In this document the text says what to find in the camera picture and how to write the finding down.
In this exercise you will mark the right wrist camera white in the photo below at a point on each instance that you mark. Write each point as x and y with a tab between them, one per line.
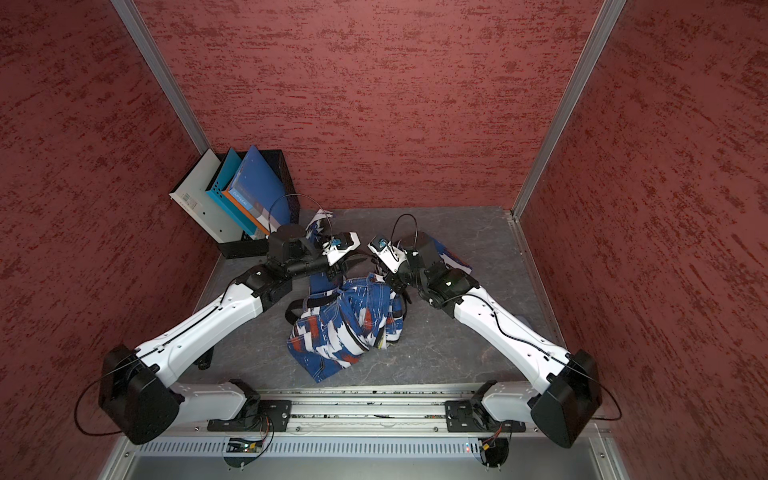
393	259

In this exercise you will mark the black leather belt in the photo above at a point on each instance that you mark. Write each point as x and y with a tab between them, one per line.
297	307

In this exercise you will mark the teal folder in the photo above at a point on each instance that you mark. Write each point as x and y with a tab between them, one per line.
219	190

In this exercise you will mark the left corner aluminium profile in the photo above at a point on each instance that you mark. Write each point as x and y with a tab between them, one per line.
142	38

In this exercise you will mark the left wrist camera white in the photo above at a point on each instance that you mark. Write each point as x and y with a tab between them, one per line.
339	246

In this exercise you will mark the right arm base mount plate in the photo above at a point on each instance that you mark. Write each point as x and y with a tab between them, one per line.
462	417

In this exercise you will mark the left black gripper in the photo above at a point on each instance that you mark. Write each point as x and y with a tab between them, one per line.
335	271

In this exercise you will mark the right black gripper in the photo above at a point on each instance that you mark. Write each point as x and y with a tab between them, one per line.
395	283

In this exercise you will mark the corner aluminium profile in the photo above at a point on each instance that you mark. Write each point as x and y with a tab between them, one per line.
142	38
603	26

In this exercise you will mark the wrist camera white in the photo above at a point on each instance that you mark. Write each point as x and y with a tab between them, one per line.
339	246
393	259

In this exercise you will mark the blue patterned trousers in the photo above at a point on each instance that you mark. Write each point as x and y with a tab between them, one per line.
366	314

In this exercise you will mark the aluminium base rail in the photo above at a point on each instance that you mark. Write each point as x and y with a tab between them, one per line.
405	409

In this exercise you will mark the black file box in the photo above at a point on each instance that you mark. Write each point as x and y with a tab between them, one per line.
246	247

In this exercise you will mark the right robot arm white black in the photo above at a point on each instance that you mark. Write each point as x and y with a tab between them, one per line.
563	391

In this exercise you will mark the right corner aluminium profile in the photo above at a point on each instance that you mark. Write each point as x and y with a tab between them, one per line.
603	26

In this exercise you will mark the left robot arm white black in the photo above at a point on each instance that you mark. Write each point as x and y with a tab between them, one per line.
139	389

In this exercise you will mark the small black object on table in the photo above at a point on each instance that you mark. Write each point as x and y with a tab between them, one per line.
205	360

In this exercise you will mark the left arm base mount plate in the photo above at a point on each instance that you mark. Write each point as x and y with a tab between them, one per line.
257	416

